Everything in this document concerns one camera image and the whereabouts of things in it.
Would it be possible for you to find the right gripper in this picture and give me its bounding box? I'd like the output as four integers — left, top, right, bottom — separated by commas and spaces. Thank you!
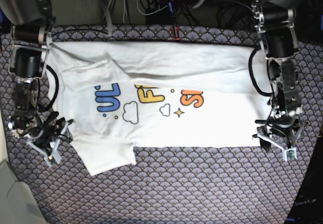
8, 113, 74, 158

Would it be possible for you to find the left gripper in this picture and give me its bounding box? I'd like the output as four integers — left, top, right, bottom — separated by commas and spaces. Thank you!
252, 116, 305, 150

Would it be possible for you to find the white printed T-shirt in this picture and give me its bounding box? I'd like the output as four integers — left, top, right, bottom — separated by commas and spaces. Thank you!
46, 42, 271, 176

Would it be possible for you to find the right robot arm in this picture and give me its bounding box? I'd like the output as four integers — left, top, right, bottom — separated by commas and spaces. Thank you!
1, 0, 72, 166

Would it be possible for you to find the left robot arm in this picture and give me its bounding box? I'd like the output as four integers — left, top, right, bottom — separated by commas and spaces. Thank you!
248, 0, 305, 153

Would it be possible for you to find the red black table clamp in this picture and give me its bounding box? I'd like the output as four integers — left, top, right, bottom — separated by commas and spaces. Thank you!
171, 26, 180, 40

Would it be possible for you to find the black power adapter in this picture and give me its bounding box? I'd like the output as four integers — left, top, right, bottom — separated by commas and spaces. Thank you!
145, 7, 173, 25

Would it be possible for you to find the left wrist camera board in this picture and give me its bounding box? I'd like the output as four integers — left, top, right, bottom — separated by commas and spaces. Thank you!
282, 147, 297, 162

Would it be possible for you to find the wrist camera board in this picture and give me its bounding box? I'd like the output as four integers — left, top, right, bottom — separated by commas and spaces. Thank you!
46, 153, 62, 167
282, 147, 297, 162

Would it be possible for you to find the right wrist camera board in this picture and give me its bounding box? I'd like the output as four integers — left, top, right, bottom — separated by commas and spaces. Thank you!
46, 153, 62, 167

